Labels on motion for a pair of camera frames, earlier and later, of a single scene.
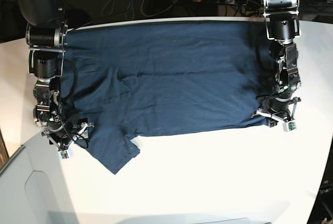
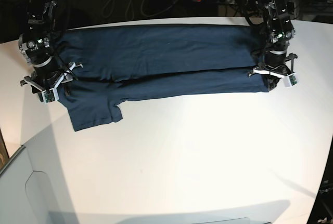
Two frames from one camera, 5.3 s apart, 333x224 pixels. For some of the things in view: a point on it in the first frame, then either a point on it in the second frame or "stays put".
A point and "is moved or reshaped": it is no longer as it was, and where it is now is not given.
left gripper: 278,110 -> 274,64
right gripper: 64,134 -> 49,76
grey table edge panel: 34,188 stays put
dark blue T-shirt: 163,78 is moved or reshaped
